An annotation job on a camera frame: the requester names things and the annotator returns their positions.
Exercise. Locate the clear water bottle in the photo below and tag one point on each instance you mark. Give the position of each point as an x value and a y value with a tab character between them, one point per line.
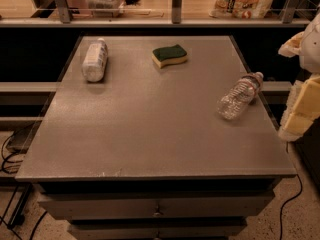
245	90

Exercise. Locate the colourful snack bag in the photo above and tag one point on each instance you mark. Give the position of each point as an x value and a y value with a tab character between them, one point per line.
242	9

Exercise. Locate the metal shelf rail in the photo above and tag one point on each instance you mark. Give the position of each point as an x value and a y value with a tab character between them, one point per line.
150	23

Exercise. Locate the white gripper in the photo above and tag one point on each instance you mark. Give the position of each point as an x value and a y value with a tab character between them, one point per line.
311	52

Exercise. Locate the clear plastic container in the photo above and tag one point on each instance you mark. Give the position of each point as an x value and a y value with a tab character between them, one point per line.
105	8

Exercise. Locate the green yellow sponge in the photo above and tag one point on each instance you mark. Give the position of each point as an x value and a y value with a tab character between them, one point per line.
170	55

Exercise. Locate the drawer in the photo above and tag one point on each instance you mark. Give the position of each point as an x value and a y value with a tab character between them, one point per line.
158	229
100	207

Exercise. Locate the lower drawer front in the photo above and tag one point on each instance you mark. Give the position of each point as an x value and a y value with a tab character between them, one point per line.
158	229

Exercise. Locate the upper drawer front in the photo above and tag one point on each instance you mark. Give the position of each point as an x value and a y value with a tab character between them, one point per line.
100	207

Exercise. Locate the grey drawer cabinet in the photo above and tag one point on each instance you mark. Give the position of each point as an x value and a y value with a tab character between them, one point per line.
150	132

